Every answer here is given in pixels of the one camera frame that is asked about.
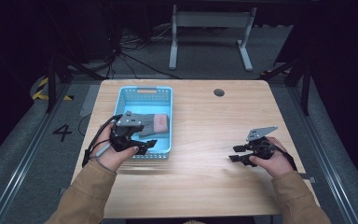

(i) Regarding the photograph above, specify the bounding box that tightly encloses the grey and pink knit glove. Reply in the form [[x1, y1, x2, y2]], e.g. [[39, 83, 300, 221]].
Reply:
[[135, 113, 171, 138]]

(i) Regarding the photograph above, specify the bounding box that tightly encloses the light blue plastic basket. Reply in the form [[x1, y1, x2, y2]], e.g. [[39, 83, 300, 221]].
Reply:
[[113, 86, 174, 161]]

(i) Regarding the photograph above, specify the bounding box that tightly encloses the bundle of black floor cables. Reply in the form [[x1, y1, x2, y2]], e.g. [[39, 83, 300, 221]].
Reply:
[[103, 22, 182, 80]]

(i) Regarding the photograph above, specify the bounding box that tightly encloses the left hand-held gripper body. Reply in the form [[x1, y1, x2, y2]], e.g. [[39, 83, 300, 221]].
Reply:
[[109, 110, 145, 153]]

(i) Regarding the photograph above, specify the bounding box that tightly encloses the black metal stand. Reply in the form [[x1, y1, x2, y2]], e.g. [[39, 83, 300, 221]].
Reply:
[[44, 50, 107, 114], [260, 55, 312, 117]]

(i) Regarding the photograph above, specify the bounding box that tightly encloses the person's left hand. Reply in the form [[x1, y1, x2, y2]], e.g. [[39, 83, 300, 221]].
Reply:
[[90, 121, 140, 174]]

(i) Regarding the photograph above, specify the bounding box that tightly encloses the person's right hand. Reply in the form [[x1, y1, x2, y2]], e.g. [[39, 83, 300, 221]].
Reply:
[[248, 136, 295, 179]]

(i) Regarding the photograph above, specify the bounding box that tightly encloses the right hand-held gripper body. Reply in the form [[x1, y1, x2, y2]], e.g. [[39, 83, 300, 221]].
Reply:
[[244, 125, 279, 161]]

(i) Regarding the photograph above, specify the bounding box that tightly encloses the yellow and black floor tape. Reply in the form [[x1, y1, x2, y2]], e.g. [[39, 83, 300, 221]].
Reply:
[[32, 77, 75, 102]]

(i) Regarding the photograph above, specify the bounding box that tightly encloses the white metal stand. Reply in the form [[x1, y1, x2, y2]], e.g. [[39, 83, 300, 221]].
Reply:
[[168, 4, 258, 73]]

